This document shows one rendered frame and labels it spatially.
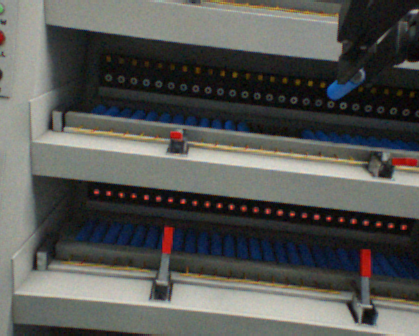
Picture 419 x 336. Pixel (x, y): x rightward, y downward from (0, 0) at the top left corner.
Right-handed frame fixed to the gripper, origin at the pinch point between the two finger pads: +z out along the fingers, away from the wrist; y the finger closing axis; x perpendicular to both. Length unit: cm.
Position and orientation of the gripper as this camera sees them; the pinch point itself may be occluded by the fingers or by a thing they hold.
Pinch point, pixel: (369, 56)
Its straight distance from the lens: 42.5
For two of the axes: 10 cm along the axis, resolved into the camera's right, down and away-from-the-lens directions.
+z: -0.4, 1.8, 9.8
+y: -9.9, -1.1, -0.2
